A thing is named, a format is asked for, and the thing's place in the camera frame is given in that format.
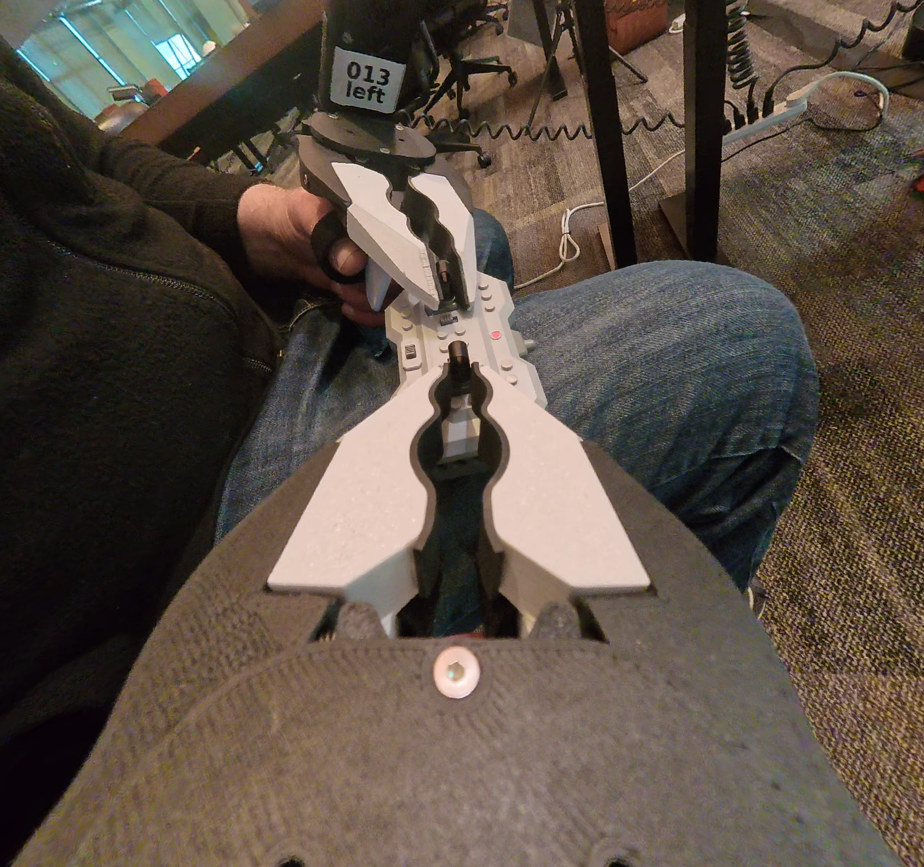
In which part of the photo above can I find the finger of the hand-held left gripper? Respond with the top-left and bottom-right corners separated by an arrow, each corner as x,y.
412,174 -> 477,305
330,160 -> 449,316

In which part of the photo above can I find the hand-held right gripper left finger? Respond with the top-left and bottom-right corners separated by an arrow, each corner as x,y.
268,369 -> 443,622

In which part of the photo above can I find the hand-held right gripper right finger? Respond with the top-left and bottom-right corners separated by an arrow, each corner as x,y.
481,369 -> 654,622

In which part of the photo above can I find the grey remote controller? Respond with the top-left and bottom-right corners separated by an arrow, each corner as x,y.
383,283 -> 547,481

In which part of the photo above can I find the person's left forearm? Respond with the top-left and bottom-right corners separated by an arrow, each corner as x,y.
58,116 -> 258,254

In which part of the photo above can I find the person's left hand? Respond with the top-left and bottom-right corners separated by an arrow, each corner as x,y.
236,181 -> 391,326

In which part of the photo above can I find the black chair base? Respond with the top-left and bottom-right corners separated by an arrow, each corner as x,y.
419,30 -> 518,124

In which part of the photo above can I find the person's blue jeans leg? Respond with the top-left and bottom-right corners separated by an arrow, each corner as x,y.
214,210 -> 821,594

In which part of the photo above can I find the brown leather bag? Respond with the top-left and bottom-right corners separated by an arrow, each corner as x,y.
600,0 -> 672,56

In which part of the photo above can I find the white power strip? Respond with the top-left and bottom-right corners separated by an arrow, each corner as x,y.
730,70 -> 892,139

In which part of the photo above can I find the white cable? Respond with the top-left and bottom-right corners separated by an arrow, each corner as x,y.
513,145 -> 687,290

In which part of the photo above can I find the black coiled cable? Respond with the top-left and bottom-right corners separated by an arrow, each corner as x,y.
434,0 -> 924,146

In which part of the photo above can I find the black table frame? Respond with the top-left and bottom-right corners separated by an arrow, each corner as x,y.
564,0 -> 730,269

